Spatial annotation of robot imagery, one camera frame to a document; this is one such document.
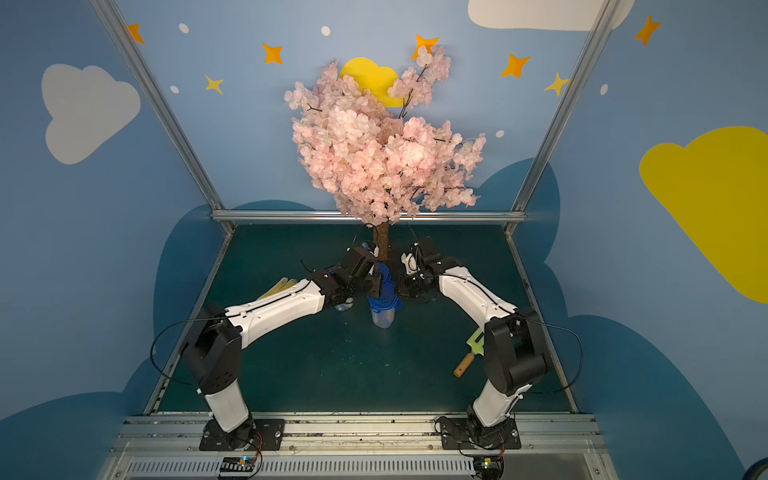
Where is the blue cup lid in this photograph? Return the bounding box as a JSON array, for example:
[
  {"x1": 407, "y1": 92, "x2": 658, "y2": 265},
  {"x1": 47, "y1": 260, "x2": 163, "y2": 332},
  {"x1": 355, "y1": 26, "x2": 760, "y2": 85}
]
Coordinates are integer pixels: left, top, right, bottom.
[{"x1": 368, "y1": 262, "x2": 402, "y2": 313}]

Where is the blue-lid toiletry cup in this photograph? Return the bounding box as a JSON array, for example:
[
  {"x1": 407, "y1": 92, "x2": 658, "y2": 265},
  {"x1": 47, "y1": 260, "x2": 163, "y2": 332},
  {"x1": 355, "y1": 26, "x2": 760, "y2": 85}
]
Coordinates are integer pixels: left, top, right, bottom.
[
  {"x1": 371, "y1": 305, "x2": 397, "y2": 329},
  {"x1": 335, "y1": 298, "x2": 354, "y2": 312}
]

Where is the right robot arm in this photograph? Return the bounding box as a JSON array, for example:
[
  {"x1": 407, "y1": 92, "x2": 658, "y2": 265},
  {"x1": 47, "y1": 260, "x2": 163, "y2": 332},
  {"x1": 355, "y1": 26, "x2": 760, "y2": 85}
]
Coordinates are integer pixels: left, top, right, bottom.
[{"x1": 400, "y1": 237, "x2": 549, "y2": 433}]

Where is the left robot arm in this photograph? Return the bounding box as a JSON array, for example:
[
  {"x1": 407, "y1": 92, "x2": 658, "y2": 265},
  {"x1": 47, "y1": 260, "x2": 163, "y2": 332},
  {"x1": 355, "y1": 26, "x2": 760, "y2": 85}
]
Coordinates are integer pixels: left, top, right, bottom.
[{"x1": 181, "y1": 247, "x2": 382, "y2": 434}]

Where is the yellow work glove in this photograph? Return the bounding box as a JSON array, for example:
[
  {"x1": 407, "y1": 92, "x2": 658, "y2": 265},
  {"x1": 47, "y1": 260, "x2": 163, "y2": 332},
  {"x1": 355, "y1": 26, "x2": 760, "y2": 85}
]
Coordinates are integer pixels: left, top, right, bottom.
[{"x1": 258, "y1": 277, "x2": 297, "y2": 300}]

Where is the pink cherry blossom tree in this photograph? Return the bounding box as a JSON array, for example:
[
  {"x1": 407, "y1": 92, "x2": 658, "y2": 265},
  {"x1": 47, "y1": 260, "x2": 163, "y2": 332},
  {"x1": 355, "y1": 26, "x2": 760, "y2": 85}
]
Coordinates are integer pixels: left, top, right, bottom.
[{"x1": 284, "y1": 46, "x2": 486, "y2": 261}]

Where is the left circuit board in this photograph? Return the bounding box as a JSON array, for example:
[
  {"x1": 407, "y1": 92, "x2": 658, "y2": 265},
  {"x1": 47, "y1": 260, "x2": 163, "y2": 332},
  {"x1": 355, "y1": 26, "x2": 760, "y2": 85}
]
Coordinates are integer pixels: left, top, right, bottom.
[{"x1": 217, "y1": 456, "x2": 261, "y2": 479}]

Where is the circuit board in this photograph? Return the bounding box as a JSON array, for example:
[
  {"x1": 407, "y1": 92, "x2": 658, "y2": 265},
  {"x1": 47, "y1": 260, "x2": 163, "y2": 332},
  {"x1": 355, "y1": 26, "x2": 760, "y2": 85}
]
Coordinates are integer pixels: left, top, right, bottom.
[
  {"x1": 473, "y1": 457, "x2": 504, "y2": 480},
  {"x1": 217, "y1": 456, "x2": 261, "y2": 479}
]

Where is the right circuit board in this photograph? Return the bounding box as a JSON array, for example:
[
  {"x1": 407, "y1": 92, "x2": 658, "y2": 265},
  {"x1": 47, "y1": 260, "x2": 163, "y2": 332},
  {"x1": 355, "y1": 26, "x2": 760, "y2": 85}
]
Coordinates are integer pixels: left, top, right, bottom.
[{"x1": 473, "y1": 457, "x2": 504, "y2": 480}]

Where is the green wooden-handled scraper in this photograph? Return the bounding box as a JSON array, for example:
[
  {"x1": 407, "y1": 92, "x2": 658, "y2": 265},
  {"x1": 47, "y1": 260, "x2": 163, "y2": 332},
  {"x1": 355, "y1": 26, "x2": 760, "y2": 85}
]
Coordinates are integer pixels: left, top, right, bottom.
[{"x1": 453, "y1": 328, "x2": 484, "y2": 378}]

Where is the right aluminium frame post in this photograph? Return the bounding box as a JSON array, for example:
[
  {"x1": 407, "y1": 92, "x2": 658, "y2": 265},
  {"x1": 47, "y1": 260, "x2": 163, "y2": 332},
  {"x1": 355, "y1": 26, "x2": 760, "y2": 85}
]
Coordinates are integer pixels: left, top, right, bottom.
[{"x1": 504, "y1": 0, "x2": 623, "y2": 240}]

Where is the aluminium frame post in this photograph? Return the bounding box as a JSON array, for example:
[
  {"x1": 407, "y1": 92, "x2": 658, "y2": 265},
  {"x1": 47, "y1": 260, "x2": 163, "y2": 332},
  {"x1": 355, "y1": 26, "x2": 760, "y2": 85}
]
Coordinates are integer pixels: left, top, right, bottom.
[
  {"x1": 90, "y1": 0, "x2": 225, "y2": 214},
  {"x1": 504, "y1": 0, "x2": 623, "y2": 240}
]

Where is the aluminium back frame bar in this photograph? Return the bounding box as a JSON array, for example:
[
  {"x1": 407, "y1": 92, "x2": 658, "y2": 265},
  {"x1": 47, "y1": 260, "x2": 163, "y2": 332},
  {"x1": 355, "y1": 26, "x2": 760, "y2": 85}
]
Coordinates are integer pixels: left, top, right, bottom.
[{"x1": 211, "y1": 209, "x2": 527, "y2": 226}]

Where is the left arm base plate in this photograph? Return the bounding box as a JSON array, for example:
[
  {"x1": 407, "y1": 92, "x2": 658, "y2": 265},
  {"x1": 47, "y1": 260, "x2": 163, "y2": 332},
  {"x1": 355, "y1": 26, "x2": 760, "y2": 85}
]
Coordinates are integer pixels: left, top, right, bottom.
[{"x1": 199, "y1": 418, "x2": 285, "y2": 452}]

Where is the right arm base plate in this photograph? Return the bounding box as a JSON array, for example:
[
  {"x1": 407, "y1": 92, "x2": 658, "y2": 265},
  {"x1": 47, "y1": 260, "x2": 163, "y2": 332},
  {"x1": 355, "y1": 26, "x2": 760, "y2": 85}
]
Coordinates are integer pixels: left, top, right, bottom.
[{"x1": 434, "y1": 416, "x2": 521, "y2": 450}]

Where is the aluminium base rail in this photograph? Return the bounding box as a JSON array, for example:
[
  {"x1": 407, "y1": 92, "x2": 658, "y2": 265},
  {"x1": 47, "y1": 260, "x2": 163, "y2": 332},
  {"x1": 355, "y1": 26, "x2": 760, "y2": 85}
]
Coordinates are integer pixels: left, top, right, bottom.
[{"x1": 98, "y1": 413, "x2": 618, "y2": 479}]

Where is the left aluminium frame post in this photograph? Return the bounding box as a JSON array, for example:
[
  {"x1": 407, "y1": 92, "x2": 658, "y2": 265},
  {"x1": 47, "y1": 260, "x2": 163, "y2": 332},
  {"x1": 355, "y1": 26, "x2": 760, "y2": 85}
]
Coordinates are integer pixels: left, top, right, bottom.
[{"x1": 90, "y1": 0, "x2": 225, "y2": 214}]

